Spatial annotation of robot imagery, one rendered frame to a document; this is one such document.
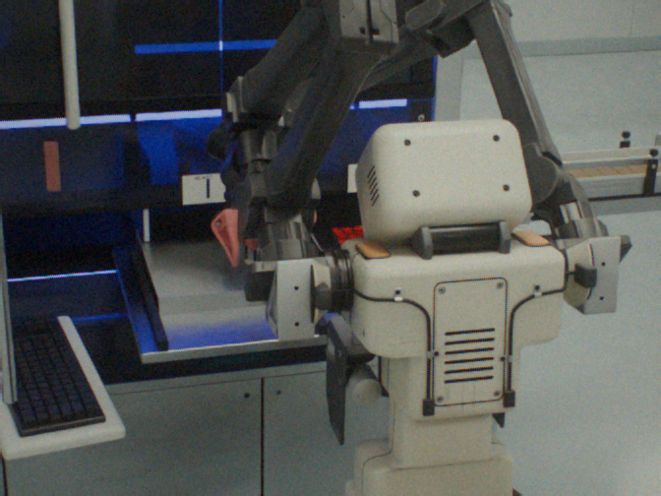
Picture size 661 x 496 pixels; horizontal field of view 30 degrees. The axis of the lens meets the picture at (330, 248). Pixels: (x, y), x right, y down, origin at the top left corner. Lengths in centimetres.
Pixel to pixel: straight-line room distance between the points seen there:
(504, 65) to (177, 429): 115
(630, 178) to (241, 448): 107
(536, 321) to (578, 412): 212
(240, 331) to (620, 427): 178
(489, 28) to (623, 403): 204
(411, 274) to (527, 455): 200
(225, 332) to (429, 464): 57
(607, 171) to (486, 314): 134
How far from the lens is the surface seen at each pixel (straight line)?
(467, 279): 162
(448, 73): 252
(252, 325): 222
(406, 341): 162
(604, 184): 289
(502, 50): 199
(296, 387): 270
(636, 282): 469
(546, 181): 182
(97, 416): 208
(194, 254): 250
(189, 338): 218
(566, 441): 363
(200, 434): 271
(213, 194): 247
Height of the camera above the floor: 188
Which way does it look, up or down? 23 degrees down
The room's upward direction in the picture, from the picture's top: 2 degrees clockwise
